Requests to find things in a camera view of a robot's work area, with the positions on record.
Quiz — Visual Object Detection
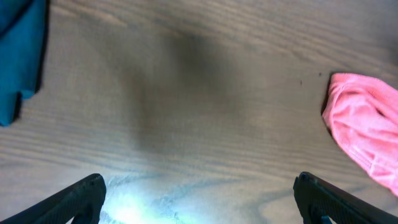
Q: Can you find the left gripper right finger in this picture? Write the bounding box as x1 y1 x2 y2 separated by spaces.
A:
293 172 397 224

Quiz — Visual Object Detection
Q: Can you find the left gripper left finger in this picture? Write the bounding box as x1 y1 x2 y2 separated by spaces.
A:
1 174 106 224

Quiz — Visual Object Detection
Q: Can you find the navy blue folded garment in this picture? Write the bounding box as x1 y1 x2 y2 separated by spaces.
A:
1 0 48 126

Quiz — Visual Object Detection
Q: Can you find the red t-shirt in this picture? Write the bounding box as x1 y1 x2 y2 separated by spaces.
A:
322 73 397 194

